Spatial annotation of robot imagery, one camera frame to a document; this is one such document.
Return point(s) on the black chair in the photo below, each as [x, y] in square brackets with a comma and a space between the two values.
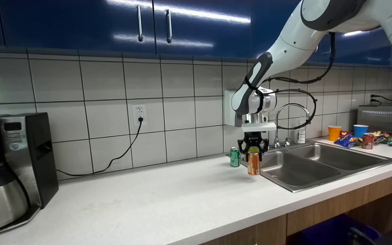
[377, 238]

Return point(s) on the silver toaster oven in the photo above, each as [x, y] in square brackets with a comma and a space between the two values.
[384, 119]

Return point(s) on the orange plastic cup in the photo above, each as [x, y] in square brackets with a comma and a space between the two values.
[333, 133]

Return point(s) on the blue plastic cup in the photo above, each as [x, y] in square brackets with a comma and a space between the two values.
[361, 130]

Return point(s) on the blue bin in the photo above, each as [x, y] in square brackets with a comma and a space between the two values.
[332, 231]

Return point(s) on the stainless steel double sink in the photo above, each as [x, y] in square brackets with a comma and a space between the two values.
[323, 163]

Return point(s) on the green soda can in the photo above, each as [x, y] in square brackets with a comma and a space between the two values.
[234, 156]

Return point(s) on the chrome gooseneck faucet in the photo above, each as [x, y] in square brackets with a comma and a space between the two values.
[302, 108]

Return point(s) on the black coffee maker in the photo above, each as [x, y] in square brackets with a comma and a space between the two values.
[34, 149]

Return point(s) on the red can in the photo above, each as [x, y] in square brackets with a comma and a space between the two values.
[367, 141]

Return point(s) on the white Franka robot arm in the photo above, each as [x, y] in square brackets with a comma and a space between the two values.
[305, 35]

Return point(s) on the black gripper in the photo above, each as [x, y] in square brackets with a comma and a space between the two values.
[253, 138]

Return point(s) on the white wall outlet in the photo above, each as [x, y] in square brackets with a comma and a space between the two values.
[139, 110]

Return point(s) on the colourful snack packet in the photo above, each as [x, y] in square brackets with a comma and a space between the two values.
[381, 136]

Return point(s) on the orange soda can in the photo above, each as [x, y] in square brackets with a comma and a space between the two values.
[253, 163]

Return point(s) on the blue snack packet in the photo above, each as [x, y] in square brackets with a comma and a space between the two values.
[344, 140]

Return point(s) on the clear pump soap bottle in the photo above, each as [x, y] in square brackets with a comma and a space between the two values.
[301, 136]

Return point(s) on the blue cabinet door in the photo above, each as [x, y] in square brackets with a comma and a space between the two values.
[200, 27]
[363, 47]
[68, 21]

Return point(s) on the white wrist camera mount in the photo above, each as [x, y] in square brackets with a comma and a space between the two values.
[259, 126]

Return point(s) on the green dish soap bottle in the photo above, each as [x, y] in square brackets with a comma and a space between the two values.
[253, 148]

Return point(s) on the chrome faucet knob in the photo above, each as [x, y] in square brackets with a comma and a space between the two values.
[287, 141]

